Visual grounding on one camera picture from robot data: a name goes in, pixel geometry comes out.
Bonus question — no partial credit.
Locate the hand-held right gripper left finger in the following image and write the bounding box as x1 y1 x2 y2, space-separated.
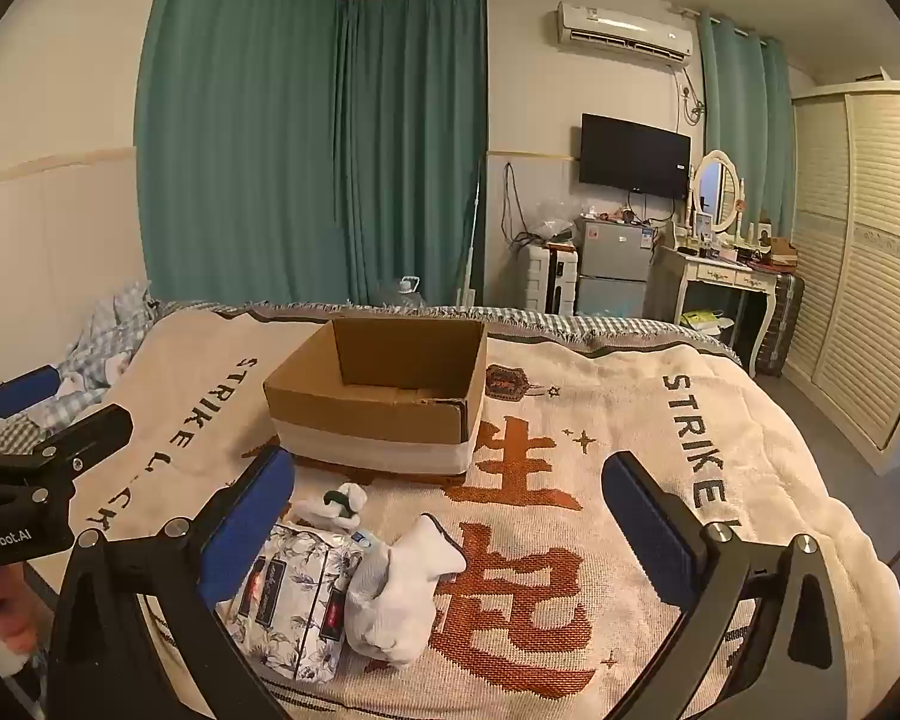
45 447 297 720

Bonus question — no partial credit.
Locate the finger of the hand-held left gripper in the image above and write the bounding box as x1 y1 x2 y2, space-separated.
0 364 61 455
4 403 134 503

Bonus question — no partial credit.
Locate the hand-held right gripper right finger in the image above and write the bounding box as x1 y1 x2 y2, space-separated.
602 451 848 720

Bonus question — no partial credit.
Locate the floral tissue pack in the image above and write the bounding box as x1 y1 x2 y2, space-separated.
223 521 366 685

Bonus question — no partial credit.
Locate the large white sock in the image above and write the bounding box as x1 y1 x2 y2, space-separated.
343 514 468 666

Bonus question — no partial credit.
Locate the brown cardboard box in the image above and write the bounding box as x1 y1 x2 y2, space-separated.
262 317 490 478

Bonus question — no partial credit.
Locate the person's left hand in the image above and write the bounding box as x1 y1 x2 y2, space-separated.
0 566 42 657

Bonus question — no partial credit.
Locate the cream printed blanket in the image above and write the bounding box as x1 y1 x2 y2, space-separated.
67 304 900 720

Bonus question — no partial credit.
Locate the blue checkered quilt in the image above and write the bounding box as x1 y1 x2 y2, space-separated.
0 281 160 458

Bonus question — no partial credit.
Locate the green checkered bed sheet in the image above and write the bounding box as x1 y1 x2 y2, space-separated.
480 310 740 358

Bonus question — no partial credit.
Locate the yellow-green bag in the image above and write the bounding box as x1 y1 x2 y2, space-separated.
679 307 736 340

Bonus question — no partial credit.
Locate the dark suitcase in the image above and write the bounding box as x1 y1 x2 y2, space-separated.
754 270 806 379

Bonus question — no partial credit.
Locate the white dressing table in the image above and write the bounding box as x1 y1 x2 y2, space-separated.
656 242 782 380

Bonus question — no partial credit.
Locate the grey small fridge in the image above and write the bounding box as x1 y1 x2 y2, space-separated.
574 216 658 320

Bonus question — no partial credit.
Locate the white suitcase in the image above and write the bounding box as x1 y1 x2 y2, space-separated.
525 242 579 316

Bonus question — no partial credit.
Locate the clear plastic water jug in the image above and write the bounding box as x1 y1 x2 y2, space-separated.
379 275 430 311

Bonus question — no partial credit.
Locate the wide teal curtain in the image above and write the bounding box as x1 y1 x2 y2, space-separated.
133 0 355 310

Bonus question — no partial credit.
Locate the clear plastic bag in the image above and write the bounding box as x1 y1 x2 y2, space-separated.
529 199 580 245

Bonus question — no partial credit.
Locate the white oval mirror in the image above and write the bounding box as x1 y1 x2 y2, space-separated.
690 150 745 239

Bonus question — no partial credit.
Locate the cream louvered wardrobe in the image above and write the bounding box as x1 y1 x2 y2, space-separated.
784 79 900 475

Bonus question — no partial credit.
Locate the narrow teal curtain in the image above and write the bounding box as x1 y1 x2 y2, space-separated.
696 11 794 235

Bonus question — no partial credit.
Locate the teal corner curtain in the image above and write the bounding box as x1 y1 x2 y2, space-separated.
336 0 490 308

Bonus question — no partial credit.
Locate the white air conditioner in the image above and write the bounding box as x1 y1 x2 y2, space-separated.
555 1 695 65

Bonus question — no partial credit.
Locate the black hanging cable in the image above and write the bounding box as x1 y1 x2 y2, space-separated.
499 161 542 246

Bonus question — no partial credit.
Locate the black wall television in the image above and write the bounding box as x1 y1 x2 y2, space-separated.
579 114 692 202

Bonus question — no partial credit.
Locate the air conditioner power cable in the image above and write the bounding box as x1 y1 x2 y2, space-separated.
675 64 707 126

